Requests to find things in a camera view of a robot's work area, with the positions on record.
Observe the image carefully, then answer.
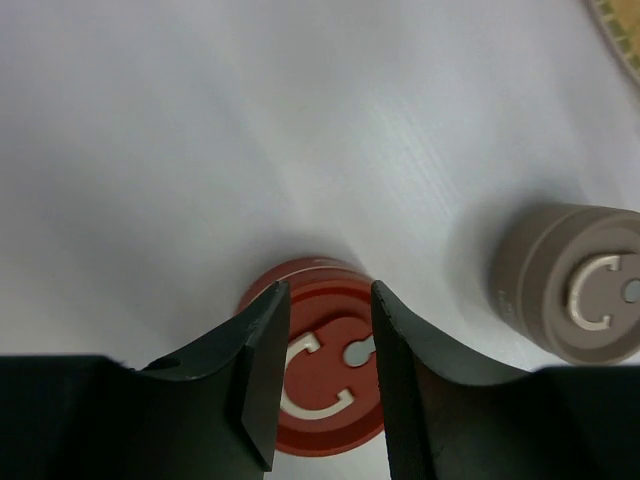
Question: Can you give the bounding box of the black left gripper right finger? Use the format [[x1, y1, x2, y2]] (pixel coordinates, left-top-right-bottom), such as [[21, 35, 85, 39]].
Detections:
[[371, 281, 639, 479]]

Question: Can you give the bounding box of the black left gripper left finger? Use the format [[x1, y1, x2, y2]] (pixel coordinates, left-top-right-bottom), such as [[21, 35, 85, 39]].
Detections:
[[1, 282, 290, 479]]

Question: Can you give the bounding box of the red round lid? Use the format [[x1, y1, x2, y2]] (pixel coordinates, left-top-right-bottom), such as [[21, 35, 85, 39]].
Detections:
[[276, 280, 383, 457]]

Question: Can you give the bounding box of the red steel container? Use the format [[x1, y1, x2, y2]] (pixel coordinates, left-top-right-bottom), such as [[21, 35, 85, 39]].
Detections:
[[235, 256, 373, 313]]

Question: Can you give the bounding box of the beige steel container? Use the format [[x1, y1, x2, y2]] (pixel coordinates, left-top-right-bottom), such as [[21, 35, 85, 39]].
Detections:
[[488, 203, 590, 336]]

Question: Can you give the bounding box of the beige round lid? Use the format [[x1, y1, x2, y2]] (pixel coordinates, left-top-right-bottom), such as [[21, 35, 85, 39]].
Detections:
[[521, 208, 639, 364]]

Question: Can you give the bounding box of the bamboo mat tray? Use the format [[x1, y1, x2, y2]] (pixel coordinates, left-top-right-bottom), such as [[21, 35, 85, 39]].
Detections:
[[586, 0, 639, 85]]

